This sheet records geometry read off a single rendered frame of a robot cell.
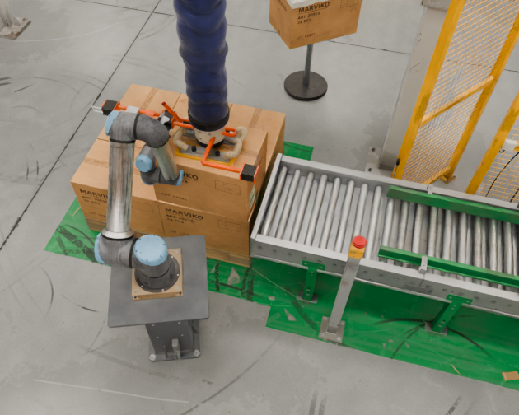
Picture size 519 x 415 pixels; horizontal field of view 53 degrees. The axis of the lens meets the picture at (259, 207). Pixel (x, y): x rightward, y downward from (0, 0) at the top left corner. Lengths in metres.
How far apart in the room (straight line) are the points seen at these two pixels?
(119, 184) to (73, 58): 3.10
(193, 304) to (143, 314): 0.25
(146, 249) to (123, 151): 0.47
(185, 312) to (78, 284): 1.25
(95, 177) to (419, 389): 2.41
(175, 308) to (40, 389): 1.16
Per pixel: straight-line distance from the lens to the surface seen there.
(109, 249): 2.56
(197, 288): 2.75
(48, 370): 3.57
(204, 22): 2.43
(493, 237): 3.47
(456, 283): 3.15
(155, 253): 2.50
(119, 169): 2.44
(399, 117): 3.91
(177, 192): 3.20
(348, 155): 4.37
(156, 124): 2.40
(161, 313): 2.71
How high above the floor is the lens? 3.16
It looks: 53 degrees down
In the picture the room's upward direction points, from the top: 2 degrees clockwise
